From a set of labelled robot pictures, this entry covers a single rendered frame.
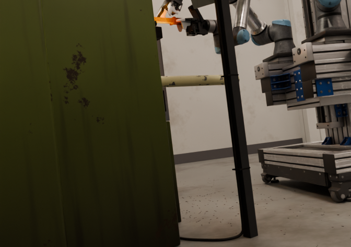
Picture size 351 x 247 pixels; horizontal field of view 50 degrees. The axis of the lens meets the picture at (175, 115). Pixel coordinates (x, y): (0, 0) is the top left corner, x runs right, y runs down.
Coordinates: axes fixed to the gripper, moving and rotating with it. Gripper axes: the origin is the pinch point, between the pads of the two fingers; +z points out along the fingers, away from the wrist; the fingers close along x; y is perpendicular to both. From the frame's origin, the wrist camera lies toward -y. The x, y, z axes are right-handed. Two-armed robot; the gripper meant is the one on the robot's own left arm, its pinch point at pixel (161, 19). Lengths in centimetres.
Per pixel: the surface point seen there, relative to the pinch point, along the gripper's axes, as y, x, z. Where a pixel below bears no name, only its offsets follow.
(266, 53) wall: 226, 174, -158
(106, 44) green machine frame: -34, -45, 49
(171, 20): 4.9, -1.6, -2.0
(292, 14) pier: 227, 144, -209
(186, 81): 4, -39, 43
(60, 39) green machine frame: -48, -45, 56
